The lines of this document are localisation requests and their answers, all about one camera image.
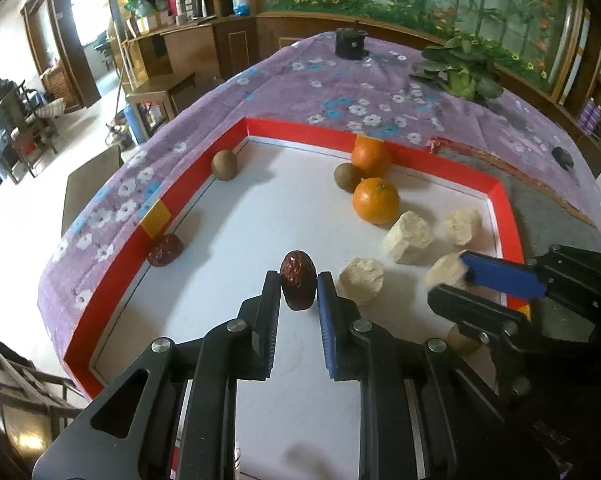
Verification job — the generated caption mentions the green leafy plant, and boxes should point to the green leafy plant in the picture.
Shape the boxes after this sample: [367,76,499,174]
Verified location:
[409,37,505,106]

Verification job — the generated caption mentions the grey round mat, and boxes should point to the grey round mat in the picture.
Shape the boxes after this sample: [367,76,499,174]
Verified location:
[427,137,601,266]

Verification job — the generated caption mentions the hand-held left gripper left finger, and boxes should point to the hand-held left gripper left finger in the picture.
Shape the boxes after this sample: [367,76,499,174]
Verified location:
[33,270,282,480]

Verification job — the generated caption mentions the purple bottles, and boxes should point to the purple bottles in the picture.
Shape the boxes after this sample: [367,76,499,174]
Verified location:
[577,97,601,136]

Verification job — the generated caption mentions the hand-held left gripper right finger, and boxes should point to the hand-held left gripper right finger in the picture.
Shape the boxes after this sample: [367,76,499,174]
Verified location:
[316,270,556,480]

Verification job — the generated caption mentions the black cylindrical holder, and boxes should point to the black cylindrical holder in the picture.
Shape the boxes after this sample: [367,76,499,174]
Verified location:
[335,27,368,61]

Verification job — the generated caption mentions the red tray with white inside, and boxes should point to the red tray with white inside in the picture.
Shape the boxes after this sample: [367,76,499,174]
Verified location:
[63,116,533,480]

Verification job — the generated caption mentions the red date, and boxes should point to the red date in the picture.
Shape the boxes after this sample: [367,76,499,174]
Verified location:
[146,233,184,268]
[279,250,315,311]

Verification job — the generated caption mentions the purple floral tablecloth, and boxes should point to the purple floral tablecloth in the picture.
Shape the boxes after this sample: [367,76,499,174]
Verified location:
[38,30,601,361]

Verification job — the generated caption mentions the brown round fruit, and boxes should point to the brown round fruit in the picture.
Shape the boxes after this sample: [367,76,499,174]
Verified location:
[211,149,240,181]
[333,162,365,192]

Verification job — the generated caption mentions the small black object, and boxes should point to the small black object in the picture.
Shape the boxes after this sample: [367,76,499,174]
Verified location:
[551,146,575,171]

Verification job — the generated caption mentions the small wooden table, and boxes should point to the small wooden table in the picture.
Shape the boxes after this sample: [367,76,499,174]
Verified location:
[125,72,196,146]

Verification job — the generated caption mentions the wooden chair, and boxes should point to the wooden chair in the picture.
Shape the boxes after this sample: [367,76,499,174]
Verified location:
[0,332,88,480]
[0,80,58,183]

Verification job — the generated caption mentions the green bag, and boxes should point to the green bag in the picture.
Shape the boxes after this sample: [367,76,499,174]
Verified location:
[124,0,157,23]

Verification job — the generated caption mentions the blue cylinder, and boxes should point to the blue cylinder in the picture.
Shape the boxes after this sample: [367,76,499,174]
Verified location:
[124,105,144,146]

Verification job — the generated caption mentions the beige crumbly chunk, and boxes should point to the beige crumbly chunk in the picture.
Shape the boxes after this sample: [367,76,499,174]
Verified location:
[339,257,385,306]
[443,208,483,247]
[383,211,435,266]
[423,251,468,293]

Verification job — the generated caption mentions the wooden cabinet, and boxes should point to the wooden cabinet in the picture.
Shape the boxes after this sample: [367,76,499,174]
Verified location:
[120,12,258,91]

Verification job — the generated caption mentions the wicker cabinet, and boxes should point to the wicker cabinet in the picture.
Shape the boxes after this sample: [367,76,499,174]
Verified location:
[40,60,81,106]

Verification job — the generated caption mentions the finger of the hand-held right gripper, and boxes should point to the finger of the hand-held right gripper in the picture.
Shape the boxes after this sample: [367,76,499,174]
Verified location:
[460,245,601,306]
[427,284,596,397]

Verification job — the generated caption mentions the orange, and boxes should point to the orange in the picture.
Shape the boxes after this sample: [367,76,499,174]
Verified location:
[351,177,400,225]
[351,136,393,178]

